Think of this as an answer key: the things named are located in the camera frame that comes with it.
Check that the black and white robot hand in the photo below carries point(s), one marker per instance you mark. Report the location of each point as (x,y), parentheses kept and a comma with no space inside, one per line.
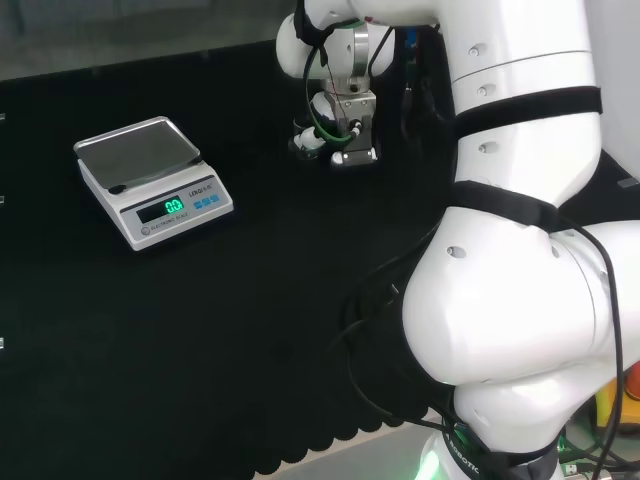
(352,115)

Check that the small clear glass beaker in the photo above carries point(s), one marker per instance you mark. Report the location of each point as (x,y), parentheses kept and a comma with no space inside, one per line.
(307,154)

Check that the white electronic balance steel pan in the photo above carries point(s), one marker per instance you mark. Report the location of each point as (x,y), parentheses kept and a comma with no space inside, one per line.
(150,200)

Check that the pale board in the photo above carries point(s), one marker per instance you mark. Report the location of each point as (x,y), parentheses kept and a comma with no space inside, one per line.
(150,25)

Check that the black bench cloth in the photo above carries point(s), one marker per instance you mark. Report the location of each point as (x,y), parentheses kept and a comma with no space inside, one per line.
(225,325)

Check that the yellow stop button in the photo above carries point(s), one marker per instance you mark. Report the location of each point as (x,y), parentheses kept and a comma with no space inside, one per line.
(632,385)

